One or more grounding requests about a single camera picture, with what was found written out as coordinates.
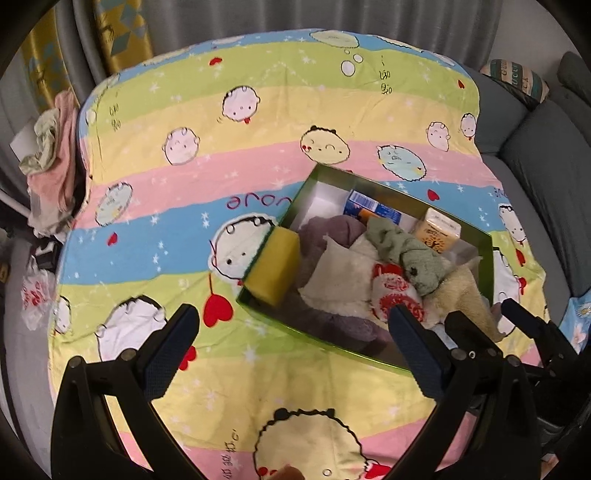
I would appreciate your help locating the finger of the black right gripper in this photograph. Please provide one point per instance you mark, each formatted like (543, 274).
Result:
(472, 344)
(552, 345)

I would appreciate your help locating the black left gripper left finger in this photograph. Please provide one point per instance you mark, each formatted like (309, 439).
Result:
(85, 443)

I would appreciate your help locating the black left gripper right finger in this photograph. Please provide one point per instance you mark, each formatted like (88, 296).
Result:
(483, 425)

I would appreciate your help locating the grey-green cloth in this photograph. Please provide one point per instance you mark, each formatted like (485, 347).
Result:
(423, 267)

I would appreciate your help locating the beige tree tissue pack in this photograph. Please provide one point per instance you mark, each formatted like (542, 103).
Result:
(437, 230)

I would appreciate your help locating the blue tissue pack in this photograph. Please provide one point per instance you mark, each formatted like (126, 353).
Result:
(361, 207)

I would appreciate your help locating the blue floral cloth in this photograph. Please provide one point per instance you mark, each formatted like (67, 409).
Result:
(575, 324)

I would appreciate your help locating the yellow fluffy towel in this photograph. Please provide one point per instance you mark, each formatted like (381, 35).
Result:
(459, 292)

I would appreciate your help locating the red white patterned cloth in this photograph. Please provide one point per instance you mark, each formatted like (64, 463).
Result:
(390, 288)

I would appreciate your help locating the cream fluffy towel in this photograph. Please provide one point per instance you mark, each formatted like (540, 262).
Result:
(342, 280)

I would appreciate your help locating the purple cloth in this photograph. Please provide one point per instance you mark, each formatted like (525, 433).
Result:
(356, 334)

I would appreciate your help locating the green cardboard box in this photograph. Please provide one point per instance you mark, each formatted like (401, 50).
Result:
(324, 195)

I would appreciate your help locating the white red plastic bag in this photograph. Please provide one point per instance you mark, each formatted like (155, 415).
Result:
(37, 292)

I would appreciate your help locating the dark grey sofa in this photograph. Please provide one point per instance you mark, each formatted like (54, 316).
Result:
(541, 154)

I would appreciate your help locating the yellow sponge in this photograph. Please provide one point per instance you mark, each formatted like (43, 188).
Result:
(275, 269)

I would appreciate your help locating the striped throw pillow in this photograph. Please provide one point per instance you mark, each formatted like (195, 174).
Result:
(520, 80)

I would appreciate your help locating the pink green cloth pile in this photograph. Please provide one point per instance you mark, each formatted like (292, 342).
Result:
(51, 170)

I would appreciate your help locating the colourful cartoon bedsheet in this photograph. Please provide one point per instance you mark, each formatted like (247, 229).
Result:
(194, 155)

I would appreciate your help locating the yellow patterned curtain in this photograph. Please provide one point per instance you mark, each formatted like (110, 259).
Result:
(77, 44)

